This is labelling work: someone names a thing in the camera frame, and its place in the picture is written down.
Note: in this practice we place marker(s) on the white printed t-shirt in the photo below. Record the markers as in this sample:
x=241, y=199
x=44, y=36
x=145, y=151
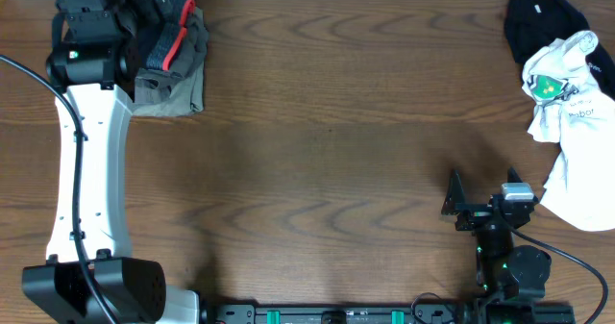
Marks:
x=572, y=111

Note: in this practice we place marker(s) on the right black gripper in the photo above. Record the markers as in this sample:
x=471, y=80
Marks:
x=455, y=206

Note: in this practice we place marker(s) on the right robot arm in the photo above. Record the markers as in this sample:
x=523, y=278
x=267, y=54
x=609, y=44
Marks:
x=512, y=276

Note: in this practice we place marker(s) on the black t-shirt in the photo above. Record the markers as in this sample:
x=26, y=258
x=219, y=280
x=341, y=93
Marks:
x=530, y=25

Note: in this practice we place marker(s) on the black leggings red waistband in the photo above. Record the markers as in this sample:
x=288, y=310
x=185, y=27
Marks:
x=159, y=38

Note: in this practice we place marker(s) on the folded gray pants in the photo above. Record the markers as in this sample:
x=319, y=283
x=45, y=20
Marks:
x=171, y=80

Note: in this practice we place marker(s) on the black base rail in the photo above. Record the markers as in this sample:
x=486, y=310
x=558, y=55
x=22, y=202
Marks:
x=425, y=309

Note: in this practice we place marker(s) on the folded beige garment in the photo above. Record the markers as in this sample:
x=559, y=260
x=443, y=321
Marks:
x=180, y=90

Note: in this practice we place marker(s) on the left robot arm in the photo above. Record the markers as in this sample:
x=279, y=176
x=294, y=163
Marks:
x=89, y=274

